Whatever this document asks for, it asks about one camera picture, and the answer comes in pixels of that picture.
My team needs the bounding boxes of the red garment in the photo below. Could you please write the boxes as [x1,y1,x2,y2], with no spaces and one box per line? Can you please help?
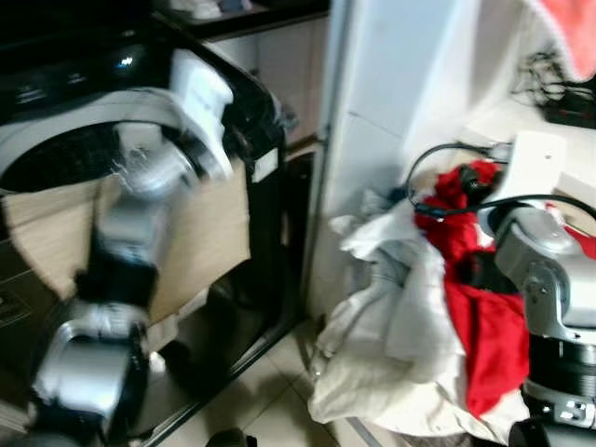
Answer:
[413,158,596,420]

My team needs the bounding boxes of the white grey garment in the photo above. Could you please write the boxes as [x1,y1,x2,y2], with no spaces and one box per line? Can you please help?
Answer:
[307,189,471,440]

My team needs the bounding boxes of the pink hanging towel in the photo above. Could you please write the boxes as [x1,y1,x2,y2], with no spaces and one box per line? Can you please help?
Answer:
[529,0,596,83]

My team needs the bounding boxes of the white washer sticker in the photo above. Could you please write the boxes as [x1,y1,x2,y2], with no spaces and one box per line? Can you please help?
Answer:
[250,147,281,184]

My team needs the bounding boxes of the cream cabinet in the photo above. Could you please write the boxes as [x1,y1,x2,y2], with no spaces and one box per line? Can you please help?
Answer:
[207,14,331,148]

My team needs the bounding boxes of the beige cloth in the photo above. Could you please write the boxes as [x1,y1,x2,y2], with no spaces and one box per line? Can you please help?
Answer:
[0,160,254,324]

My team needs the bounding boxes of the black robot foot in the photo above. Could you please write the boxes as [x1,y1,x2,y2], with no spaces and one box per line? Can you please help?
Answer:
[205,427,259,447]

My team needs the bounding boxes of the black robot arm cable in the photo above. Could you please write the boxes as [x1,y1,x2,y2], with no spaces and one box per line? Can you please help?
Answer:
[404,142,596,223]

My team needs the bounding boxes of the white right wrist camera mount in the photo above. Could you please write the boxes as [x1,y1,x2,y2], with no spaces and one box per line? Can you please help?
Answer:
[501,130,569,204]

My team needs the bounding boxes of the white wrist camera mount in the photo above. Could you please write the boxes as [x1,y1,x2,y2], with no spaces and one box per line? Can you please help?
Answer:
[501,130,569,204]
[170,49,236,181]

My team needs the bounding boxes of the black wire rack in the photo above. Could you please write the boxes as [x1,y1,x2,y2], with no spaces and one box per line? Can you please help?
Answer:
[510,48,596,129]

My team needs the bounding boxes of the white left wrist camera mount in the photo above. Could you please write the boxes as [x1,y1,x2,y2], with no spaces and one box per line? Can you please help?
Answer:
[170,49,236,181]

